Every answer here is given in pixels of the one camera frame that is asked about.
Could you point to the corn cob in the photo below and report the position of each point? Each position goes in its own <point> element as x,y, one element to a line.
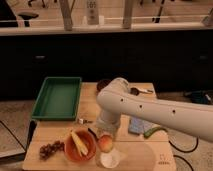
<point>81,147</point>

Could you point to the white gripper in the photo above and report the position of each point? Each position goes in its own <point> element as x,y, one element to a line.
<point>105,128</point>

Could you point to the bunch of dark grapes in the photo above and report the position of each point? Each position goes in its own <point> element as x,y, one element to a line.
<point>48,150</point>

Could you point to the green plastic tray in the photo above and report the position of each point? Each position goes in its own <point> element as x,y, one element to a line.
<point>58,99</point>

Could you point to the small metal clip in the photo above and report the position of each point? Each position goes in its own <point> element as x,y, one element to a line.
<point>84,121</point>

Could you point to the green cucumber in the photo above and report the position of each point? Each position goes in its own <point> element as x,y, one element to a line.
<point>151,131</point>

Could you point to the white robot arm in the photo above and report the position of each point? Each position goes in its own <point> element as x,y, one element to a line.
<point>115,99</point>

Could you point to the dark red bowl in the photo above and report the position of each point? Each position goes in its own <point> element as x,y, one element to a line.
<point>102,84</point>

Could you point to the orange bowl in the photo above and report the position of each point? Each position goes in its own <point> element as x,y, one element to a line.
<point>71,151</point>

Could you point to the wooden cutting board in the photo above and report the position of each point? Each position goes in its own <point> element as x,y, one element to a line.
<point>135,156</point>

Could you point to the teal bag on floor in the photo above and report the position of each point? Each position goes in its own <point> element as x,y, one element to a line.
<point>198,97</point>

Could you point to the white paper cup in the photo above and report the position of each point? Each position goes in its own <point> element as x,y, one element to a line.
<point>111,159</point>

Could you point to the blue white cloth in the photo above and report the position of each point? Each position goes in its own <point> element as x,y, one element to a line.
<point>139,126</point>

